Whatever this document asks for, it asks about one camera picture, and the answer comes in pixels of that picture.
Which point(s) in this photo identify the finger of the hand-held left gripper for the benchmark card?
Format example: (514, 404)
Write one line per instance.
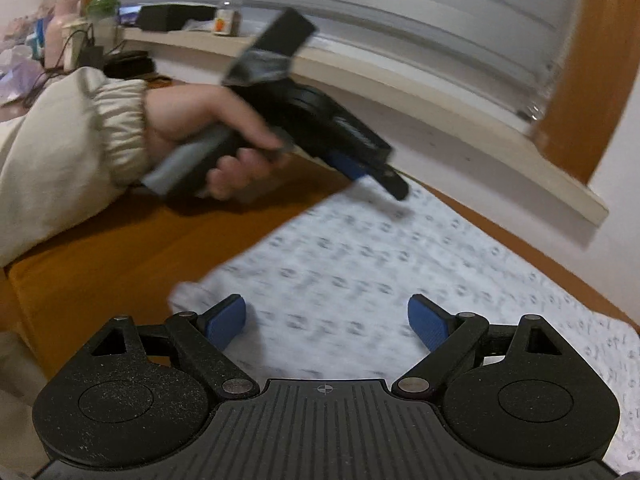
(380, 160)
(350, 165)

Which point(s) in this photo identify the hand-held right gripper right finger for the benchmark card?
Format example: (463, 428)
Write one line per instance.
(425, 322)

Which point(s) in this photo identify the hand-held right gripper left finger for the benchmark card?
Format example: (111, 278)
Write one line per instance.
(227, 322)

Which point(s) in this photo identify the white patterned garment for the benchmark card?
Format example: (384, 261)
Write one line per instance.
(400, 270)

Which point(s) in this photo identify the person's left forearm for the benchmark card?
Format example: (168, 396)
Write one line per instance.
(65, 160)

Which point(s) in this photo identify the person's left hand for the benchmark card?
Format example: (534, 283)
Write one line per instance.
(200, 110)

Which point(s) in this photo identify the beige window sill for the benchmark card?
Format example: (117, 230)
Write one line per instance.
(400, 110)

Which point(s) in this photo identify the grey window blind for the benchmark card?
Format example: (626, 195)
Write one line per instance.
(350, 10)

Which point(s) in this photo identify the bottle with orange label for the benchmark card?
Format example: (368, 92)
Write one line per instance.
(227, 17)

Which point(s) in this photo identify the black box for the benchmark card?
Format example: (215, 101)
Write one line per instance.
(172, 17)

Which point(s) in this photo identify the black pouch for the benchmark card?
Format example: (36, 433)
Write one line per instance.
(127, 65)

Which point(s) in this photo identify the small screen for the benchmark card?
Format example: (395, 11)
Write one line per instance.
(130, 16)

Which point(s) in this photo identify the black power adapter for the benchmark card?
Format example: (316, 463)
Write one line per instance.
(92, 56)

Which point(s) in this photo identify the potted plant in white cup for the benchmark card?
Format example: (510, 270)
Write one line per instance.
(97, 25)

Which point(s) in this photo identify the person's beige clothing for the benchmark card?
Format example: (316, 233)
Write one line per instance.
(20, 410)

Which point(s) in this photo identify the pink object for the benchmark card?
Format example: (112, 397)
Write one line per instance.
(65, 20)

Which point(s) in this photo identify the pale crumpled plastic bag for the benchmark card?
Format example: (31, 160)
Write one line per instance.
(17, 75)

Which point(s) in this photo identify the wooden window frame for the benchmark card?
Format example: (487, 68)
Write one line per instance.
(590, 85)

